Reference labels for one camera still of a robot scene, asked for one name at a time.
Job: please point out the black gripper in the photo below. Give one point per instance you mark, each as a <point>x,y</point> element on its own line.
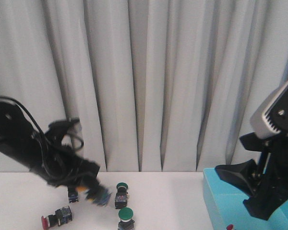
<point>265,182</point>
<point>64,167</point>

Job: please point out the red push button front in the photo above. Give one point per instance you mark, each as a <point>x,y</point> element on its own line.
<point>230,227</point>

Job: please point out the red push button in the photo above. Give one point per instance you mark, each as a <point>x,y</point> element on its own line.
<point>60,217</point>
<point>230,227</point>

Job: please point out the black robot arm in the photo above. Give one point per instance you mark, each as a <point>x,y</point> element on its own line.
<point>20,136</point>

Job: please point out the light blue plastic box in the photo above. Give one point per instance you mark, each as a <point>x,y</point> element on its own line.
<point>225,206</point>

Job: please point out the rear green push button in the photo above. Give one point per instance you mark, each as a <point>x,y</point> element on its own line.
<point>121,197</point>

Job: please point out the green push button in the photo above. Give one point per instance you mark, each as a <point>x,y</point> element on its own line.
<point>121,197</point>
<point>126,222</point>

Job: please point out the front green push button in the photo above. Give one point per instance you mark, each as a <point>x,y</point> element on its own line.
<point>126,222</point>

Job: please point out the red push button lying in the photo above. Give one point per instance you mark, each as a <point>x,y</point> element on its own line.
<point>60,217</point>

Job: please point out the grey pleated curtain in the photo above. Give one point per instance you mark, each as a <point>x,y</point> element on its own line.
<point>158,85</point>

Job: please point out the yellow push button switch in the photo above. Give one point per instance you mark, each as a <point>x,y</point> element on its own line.
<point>73,195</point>

